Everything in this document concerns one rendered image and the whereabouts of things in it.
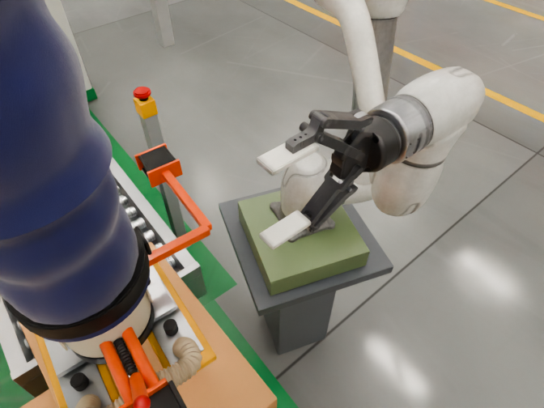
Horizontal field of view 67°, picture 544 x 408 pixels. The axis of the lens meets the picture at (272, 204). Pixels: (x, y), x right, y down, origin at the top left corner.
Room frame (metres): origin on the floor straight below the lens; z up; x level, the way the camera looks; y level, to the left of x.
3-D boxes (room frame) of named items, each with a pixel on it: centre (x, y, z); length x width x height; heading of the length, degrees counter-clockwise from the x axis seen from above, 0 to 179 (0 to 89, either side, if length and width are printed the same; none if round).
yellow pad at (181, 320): (0.44, 0.25, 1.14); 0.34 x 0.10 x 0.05; 35
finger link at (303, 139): (0.37, -0.04, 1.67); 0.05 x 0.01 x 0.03; 129
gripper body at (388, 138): (0.44, -0.12, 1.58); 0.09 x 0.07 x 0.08; 129
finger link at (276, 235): (0.36, -0.02, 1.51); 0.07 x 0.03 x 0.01; 129
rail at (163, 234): (1.82, 1.03, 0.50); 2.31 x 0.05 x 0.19; 38
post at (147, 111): (1.46, 0.53, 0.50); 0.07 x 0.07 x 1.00; 38
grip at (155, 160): (0.78, 0.29, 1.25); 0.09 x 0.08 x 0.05; 125
